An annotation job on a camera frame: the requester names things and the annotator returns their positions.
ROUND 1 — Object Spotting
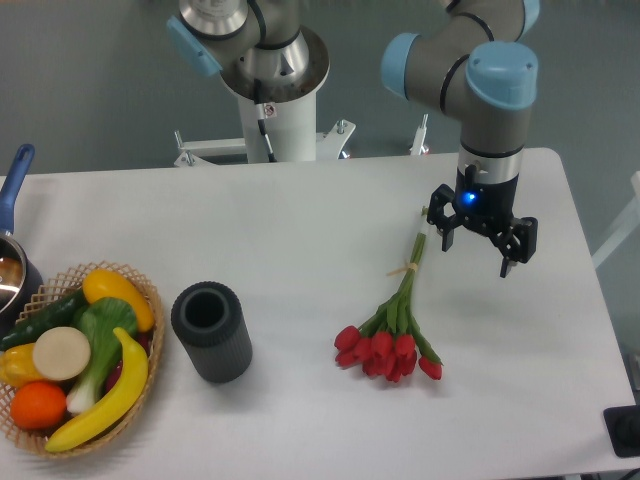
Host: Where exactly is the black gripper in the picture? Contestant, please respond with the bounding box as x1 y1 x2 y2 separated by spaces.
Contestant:
427 147 538 278

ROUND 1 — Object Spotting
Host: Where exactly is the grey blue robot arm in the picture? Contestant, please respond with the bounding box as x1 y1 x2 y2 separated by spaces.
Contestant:
166 1 539 271

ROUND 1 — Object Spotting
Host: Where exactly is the red tulip bouquet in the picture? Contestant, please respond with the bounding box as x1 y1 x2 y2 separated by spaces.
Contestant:
334 207 443 383

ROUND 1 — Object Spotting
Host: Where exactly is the black device at edge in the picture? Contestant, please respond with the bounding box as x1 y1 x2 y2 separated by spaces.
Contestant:
603 405 640 458

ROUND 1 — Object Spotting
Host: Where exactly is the dark grey ribbed vase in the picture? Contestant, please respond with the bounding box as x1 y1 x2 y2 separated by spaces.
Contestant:
171 281 253 384

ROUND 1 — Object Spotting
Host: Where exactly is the yellow banana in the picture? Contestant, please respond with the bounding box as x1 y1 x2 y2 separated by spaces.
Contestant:
45 327 149 453

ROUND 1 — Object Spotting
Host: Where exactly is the yellow squash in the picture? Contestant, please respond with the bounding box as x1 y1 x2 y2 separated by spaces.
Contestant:
82 269 155 332

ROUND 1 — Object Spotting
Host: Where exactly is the green bok choy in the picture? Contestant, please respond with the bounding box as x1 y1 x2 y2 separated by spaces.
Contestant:
66 297 137 415

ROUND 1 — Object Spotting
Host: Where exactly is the woven wicker basket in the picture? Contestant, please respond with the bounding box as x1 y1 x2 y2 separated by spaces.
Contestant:
1 261 165 459

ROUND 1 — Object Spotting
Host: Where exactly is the green cucumber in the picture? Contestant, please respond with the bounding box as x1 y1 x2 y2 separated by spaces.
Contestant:
1 289 88 352

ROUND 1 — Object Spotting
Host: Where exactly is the beige round disc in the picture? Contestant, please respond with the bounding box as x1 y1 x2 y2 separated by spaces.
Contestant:
32 327 91 381

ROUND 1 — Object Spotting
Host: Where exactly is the orange fruit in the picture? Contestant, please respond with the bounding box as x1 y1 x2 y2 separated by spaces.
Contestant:
10 381 66 430

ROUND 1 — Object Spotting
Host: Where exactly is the yellow bell pepper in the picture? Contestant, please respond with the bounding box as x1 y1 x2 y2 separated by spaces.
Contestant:
1 343 46 388

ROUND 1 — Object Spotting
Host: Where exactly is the white frame at right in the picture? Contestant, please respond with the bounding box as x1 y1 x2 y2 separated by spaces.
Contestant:
592 171 639 269

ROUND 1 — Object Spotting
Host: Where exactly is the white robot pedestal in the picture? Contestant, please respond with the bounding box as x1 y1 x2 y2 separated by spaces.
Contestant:
174 26 356 167

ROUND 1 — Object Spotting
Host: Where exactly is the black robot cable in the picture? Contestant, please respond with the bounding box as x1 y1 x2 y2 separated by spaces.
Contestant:
252 78 278 164

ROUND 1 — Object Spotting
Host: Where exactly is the blue handled saucepan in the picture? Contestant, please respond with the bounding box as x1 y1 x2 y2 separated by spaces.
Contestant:
1 144 42 337

